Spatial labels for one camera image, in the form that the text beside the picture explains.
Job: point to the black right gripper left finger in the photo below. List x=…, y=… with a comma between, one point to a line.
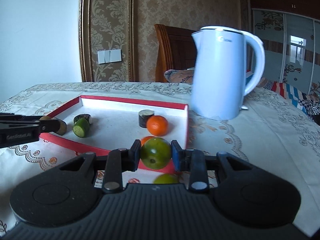
x=118, y=161

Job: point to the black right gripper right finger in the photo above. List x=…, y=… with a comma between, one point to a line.
x=194, y=162

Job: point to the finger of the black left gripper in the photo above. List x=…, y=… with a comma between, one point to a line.
x=50, y=125
x=27, y=117

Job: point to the dark sugarcane piece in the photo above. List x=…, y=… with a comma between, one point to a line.
x=62, y=128
x=83, y=116
x=143, y=116

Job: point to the green cucumber piece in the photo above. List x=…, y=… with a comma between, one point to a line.
x=81, y=128

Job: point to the orange tangerine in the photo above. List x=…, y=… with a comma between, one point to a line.
x=145, y=139
x=157, y=125

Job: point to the green tomato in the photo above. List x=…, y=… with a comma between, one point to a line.
x=166, y=179
x=155, y=153

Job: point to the small tan potato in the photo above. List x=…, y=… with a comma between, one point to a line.
x=45, y=118

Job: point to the red shallow box tray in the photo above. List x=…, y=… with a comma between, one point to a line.
x=115, y=123

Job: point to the floral lace tablecloth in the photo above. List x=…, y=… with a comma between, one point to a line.
x=270, y=133

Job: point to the patterned pillow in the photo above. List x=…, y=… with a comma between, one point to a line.
x=179, y=76

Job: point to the white electric kettle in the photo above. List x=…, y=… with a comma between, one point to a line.
x=229, y=65

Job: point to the striped bed quilt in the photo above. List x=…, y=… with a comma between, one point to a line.
x=308, y=104

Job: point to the glass sliding wardrobe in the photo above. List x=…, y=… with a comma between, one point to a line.
x=291, y=45

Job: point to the white wall switch panel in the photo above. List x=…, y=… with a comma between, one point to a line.
x=109, y=56

